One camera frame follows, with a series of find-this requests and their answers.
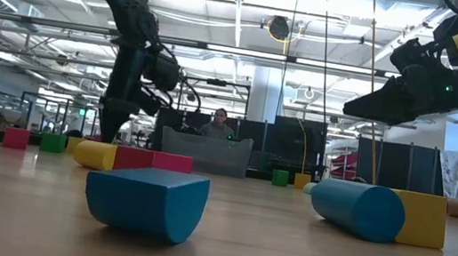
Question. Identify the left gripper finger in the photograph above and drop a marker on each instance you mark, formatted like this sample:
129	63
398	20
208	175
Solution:
109	122
125	119

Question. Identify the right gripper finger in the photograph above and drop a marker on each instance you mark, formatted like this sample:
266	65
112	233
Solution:
390	101
357	112

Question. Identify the yellow wooden cylinder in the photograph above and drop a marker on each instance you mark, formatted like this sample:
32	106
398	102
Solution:
95	155

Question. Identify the green wooden cube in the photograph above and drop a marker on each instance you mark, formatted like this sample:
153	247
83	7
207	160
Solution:
52	143

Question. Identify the blue wooden half-cylinder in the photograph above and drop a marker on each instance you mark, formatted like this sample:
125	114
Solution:
142	201

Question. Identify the blue wooden cylinder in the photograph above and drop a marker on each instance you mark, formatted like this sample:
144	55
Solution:
357	209

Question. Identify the green wooden half-cylinder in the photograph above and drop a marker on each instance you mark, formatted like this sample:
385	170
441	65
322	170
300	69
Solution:
280	177

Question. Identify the red shelf rack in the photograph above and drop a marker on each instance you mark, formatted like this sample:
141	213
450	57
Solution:
349	160

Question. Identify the grey translucent plastic bin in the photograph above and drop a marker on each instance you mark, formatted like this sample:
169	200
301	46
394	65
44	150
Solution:
207	154

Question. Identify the person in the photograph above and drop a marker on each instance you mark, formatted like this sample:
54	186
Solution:
217	131

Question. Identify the white building column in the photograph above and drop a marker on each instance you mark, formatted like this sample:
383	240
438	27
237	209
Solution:
265	97

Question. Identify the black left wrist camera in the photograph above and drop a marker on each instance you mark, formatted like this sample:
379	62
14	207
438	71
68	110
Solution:
162	71

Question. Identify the black gantry frame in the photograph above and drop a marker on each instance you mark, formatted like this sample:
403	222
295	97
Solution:
216	82

